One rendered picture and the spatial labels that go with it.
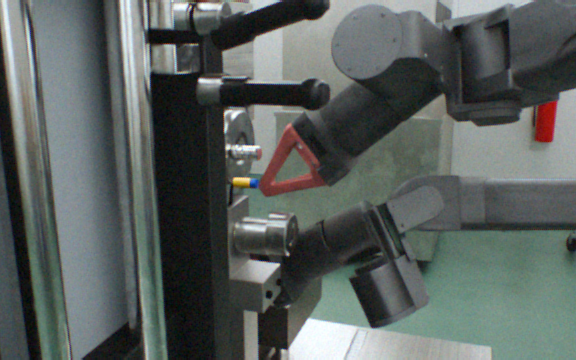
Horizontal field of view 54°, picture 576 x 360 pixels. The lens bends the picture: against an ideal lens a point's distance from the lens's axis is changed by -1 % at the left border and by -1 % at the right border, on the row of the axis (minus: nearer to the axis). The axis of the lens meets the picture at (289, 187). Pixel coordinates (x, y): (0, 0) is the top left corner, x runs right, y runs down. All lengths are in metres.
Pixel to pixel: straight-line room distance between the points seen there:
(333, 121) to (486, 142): 4.60
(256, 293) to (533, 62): 0.31
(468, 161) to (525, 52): 4.68
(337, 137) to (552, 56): 0.19
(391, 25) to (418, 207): 0.22
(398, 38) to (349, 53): 0.04
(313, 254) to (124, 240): 0.39
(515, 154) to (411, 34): 4.70
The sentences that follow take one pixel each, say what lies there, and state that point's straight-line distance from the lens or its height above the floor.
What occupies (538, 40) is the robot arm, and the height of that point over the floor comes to 1.36.
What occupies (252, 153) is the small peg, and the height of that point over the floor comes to 1.25.
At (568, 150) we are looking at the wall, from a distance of 5.14.
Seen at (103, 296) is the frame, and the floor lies 1.25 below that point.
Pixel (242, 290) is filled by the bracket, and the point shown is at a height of 1.13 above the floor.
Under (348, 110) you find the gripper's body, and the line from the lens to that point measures 0.50.
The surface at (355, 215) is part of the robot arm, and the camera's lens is 0.59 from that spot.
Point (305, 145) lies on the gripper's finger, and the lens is 0.52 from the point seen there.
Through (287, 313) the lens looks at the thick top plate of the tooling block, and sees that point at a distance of 0.73.
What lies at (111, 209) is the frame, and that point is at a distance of 0.26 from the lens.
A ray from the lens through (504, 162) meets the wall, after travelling 5.12.
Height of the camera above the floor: 1.36
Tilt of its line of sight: 15 degrees down
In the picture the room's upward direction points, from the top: straight up
